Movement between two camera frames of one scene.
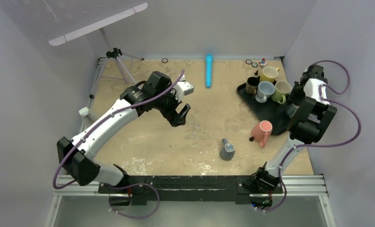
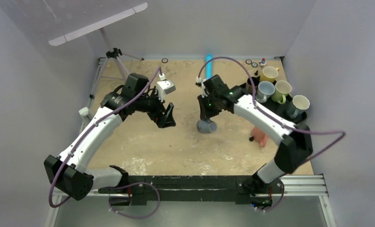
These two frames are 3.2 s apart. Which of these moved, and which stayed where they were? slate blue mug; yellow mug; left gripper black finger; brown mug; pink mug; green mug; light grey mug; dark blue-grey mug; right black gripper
Moved: slate blue mug; right black gripper; left gripper black finger
Stayed: dark blue-grey mug; pink mug; green mug; brown mug; yellow mug; light grey mug
